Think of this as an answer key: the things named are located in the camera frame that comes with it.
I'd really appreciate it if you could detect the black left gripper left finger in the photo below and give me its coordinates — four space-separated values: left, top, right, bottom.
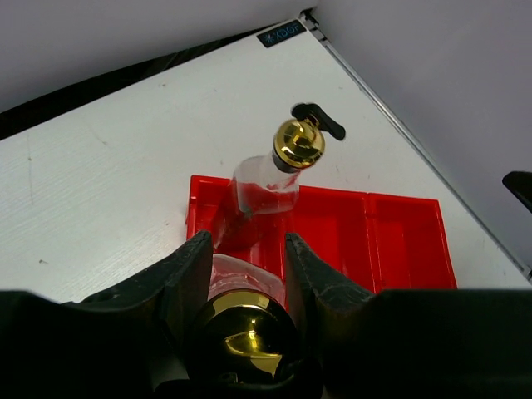
62 230 214 358

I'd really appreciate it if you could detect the red plastic divided bin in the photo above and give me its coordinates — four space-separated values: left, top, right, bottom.
185 174 458 294

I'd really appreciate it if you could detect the glass oil bottle gold cap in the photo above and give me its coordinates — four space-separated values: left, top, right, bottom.
210 103 346 252

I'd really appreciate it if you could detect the blue table logo sticker right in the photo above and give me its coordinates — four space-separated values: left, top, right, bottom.
257 19 307 48

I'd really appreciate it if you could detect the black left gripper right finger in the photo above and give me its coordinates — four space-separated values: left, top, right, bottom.
284 233 374 357

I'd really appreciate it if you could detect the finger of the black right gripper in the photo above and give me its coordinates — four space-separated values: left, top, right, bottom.
502 170 532 212

